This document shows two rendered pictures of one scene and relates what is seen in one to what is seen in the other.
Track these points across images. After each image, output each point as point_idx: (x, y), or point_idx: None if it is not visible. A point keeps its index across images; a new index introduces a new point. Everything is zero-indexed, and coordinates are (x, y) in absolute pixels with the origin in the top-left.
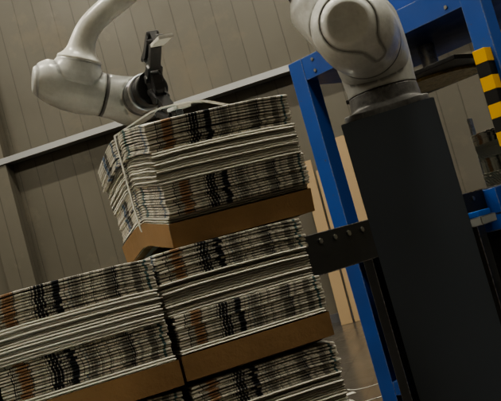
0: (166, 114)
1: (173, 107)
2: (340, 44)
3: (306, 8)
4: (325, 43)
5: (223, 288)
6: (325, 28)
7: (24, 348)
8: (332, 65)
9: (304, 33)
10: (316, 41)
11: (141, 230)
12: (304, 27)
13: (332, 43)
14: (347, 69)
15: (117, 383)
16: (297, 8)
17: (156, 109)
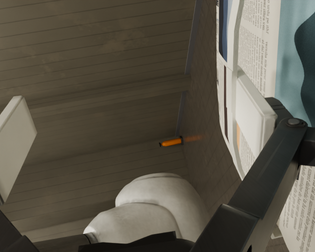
0: (296, 138)
1: (241, 77)
2: (176, 174)
3: (121, 207)
4: (171, 177)
5: None
6: (154, 173)
7: None
8: (201, 218)
9: (150, 223)
10: (166, 188)
11: None
12: (143, 212)
13: (173, 174)
14: (208, 214)
15: None
16: (115, 217)
17: (233, 5)
